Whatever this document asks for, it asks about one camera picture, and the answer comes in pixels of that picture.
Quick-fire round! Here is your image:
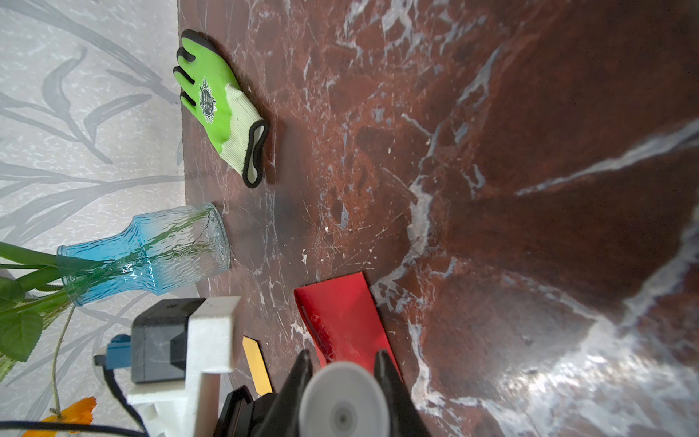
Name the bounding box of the yellow envelope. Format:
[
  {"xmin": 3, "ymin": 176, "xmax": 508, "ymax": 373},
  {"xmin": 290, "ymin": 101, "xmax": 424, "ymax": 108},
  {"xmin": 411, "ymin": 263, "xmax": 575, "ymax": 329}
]
[{"xmin": 242, "ymin": 336, "xmax": 273, "ymax": 397}]

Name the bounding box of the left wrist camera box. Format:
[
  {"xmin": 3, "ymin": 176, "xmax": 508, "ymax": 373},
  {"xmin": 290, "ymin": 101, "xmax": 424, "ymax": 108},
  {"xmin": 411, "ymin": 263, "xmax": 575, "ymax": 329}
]
[{"xmin": 94, "ymin": 297, "xmax": 242, "ymax": 436}]

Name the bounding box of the blue glass vase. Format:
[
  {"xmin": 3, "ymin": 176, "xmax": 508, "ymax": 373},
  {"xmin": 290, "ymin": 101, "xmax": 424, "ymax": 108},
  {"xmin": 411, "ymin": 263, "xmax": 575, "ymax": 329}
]
[{"xmin": 56, "ymin": 203, "xmax": 231, "ymax": 306}]

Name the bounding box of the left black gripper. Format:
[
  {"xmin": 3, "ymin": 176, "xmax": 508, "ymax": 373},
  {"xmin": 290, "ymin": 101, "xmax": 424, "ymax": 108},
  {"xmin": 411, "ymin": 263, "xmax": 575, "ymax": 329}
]
[{"xmin": 213, "ymin": 385, "xmax": 276, "ymax": 437}]

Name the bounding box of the artificial flower bouquet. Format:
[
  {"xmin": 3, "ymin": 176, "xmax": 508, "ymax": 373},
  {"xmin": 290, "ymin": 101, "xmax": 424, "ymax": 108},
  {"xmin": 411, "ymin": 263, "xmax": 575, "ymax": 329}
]
[{"xmin": 0, "ymin": 239, "xmax": 99, "ymax": 437}]

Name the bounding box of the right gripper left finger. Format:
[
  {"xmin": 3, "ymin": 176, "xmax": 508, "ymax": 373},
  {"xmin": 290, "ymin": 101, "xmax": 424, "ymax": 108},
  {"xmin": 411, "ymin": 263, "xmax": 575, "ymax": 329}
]
[{"xmin": 252, "ymin": 350, "xmax": 313, "ymax": 436}]

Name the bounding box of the red envelope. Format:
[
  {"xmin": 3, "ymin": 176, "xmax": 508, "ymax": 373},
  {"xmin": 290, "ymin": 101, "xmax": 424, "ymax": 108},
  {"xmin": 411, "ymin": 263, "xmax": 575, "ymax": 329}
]
[{"xmin": 294, "ymin": 272, "xmax": 395, "ymax": 373}]

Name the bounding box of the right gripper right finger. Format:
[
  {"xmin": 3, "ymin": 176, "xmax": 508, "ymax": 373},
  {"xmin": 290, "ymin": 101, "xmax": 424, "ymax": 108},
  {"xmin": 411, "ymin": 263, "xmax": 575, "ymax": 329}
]
[{"xmin": 373, "ymin": 350, "xmax": 431, "ymax": 437}]

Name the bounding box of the green work glove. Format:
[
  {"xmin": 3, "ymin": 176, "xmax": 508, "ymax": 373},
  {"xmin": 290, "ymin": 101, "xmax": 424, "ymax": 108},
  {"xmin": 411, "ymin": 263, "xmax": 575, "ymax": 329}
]
[{"xmin": 173, "ymin": 29, "xmax": 270, "ymax": 189}]

